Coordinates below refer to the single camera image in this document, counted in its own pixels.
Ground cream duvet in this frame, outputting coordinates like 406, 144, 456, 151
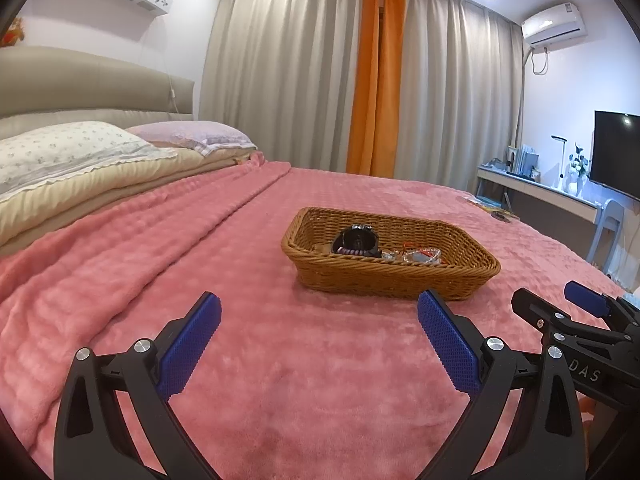
0, 146, 257, 248

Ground light blue chair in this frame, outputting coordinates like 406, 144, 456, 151
587, 199, 627, 267

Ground white desk lamp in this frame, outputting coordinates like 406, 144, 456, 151
551, 135, 569, 191

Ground beige padded headboard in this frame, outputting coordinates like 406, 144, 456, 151
0, 46, 196, 134

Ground black wristwatch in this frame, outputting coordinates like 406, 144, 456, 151
332, 224, 381, 259

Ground white floral pillow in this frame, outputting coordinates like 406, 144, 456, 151
0, 121, 177, 197

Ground purple pillow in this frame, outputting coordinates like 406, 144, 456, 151
126, 120, 258, 154

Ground black television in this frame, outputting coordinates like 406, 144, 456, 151
590, 109, 640, 189

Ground air conditioner cable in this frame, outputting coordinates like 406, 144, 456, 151
522, 44, 552, 77

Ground grey curtain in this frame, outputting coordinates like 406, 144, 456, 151
392, 0, 524, 193
200, 0, 366, 173

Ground white air conditioner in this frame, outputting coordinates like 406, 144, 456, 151
521, 2, 587, 46

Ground brown wicker basket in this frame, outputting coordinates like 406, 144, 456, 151
281, 207, 501, 301

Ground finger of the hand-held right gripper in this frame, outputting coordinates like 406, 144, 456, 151
512, 288, 628, 353
564, 281, 640, 328

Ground white desk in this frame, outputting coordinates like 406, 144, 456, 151
475, 164, 602, 224

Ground small items on blanket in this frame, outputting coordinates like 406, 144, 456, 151
467, 195, 522, 224

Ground clear glasses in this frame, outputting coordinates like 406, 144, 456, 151
382, 247, 443, 267

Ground pink fleece blanket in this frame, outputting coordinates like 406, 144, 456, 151
0, 162, 631, 480

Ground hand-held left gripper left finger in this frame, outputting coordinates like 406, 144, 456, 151
52, 291, 222, 480

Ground red wall decoration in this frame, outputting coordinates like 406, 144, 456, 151
0, 16, 26, 48

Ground books on desk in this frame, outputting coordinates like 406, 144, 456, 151
505, 144, 542, 179

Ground orange curtain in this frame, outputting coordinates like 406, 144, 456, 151
346, 0, 407, 177

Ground vase of white flowers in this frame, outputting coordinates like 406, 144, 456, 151
569, 142, 592, 197

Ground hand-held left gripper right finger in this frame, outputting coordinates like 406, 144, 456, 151
417, 290, 586, 480

